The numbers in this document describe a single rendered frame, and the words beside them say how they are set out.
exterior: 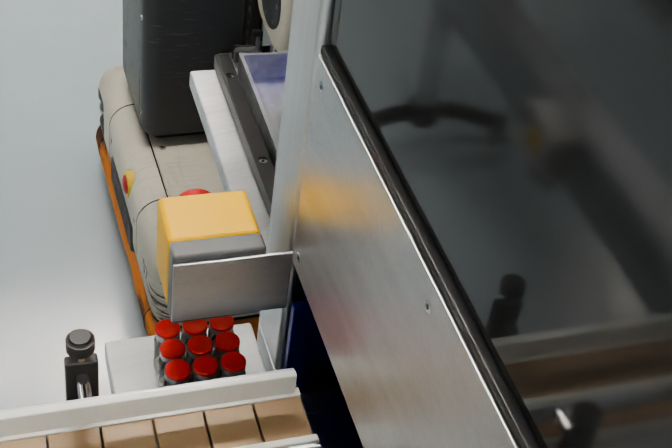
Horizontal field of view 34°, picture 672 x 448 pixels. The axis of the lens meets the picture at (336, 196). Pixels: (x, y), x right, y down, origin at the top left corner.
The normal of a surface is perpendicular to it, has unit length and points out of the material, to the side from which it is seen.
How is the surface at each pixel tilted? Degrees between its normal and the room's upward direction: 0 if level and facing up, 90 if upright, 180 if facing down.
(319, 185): 90
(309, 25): 90
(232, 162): 0
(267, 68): 90
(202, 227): 0
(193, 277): 90
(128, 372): 0
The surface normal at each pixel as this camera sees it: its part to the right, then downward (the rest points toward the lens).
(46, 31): 0.12, -0.77
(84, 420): 0.29, 0.64
